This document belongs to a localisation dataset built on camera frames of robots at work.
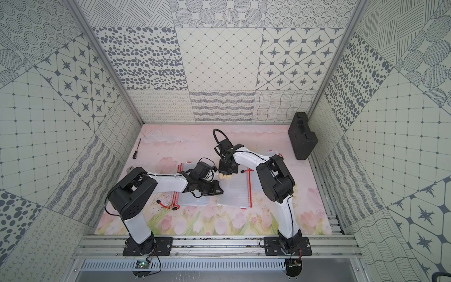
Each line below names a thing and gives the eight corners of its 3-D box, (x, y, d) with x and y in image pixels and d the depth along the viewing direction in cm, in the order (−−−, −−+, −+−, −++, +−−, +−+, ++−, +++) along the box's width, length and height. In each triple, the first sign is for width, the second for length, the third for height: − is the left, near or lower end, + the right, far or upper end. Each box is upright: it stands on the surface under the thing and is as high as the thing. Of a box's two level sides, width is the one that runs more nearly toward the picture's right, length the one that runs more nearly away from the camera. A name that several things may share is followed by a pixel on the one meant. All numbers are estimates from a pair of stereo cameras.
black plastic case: (294, 162, 104) (304, 141, 89) (286, 133, 119) (294, 111, 104) (306, 162, 104) (319, 141, 89) (297, 133, 119) (306, 111, 104)
